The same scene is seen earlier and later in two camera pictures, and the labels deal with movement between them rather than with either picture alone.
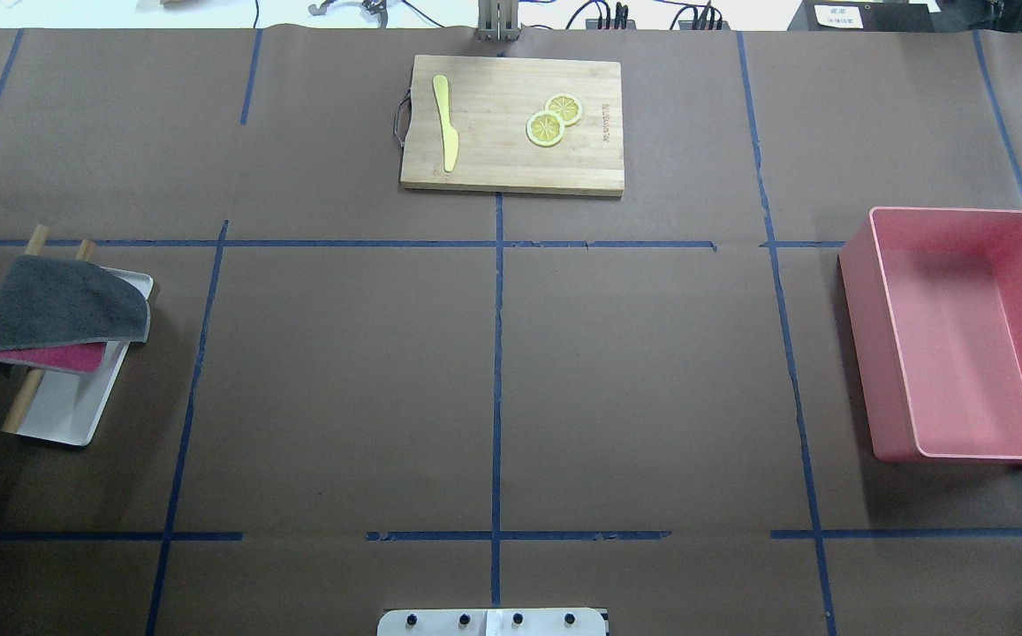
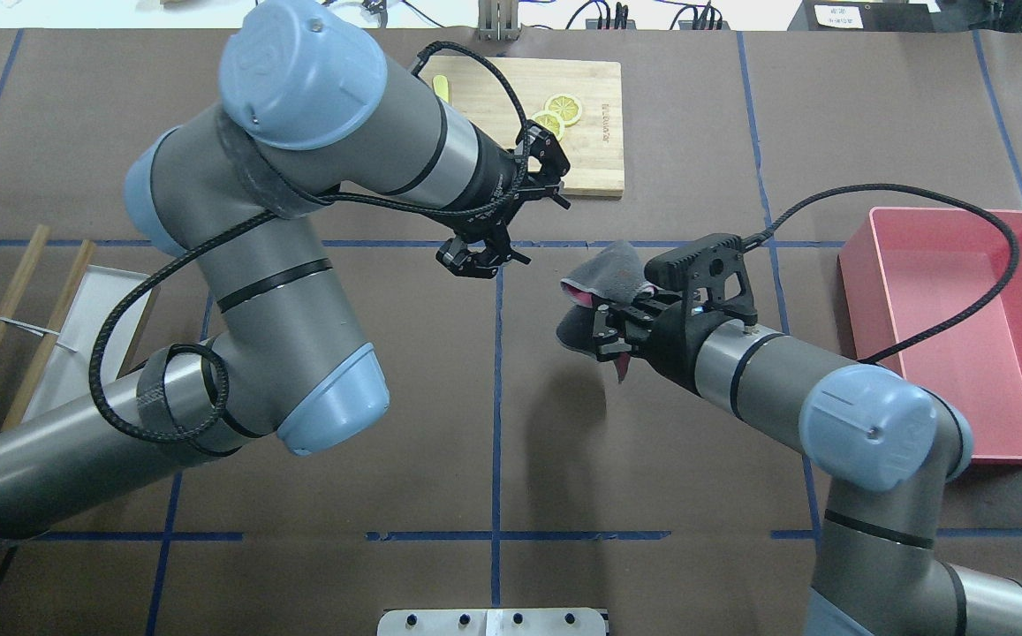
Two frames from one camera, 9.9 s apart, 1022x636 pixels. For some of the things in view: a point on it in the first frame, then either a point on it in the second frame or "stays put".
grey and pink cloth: [58, 314] -> [614, 274]
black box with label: [861, 16] stays put
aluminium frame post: [497, 20] stays put
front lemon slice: [545, 128] stays put
